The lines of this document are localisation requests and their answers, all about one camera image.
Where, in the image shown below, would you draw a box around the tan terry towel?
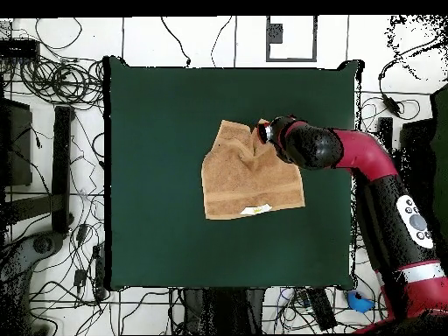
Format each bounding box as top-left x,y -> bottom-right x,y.
200,118 -> 306,221

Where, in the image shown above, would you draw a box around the black flat panel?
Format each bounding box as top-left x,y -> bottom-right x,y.
400,117 -> 437,183

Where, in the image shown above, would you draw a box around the small dark grey square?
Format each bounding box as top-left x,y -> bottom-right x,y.
267,23 -> 284,45

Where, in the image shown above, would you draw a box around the dark green table cloth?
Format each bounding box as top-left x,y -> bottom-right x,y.
102,55 -> 363,291

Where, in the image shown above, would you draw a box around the black upright bar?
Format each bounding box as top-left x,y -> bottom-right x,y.
376,116 -> 394,141
51,104 -> 75,235

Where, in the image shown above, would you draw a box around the dark green cloth cover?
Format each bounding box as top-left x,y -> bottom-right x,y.
429,82 -> 448,225

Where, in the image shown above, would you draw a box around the black power strip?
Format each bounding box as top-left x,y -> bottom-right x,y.
307,287 -> 338,332
93,244 -> 110,302

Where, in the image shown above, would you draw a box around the blue round object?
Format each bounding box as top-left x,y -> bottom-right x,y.
346,289 -> 376,313

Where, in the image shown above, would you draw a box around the black horizontal beam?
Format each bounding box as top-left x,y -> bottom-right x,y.
3,193 -> 66,225

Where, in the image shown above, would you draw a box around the black square cabinet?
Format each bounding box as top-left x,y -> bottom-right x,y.
0,97 -> 33,188

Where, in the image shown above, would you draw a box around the dark grey stand base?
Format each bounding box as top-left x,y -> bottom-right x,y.
0,232 -> 66,284

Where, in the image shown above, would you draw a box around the grey square frame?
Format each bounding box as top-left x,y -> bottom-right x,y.
265,15 -> 319,63

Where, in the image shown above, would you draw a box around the black cable with plug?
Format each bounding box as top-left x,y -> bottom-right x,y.
160,16 -> 193,67

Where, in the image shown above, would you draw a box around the black cable with adapter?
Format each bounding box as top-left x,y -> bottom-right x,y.
377,41 -> 448,118

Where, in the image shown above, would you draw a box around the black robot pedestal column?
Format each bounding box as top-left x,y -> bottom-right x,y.
181,288 -> 266,335

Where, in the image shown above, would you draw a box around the coiled black cables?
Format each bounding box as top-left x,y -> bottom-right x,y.
18,57 -> 105,108

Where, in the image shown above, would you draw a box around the black switch box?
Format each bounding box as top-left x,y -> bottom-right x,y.
0,38 -> 41,60

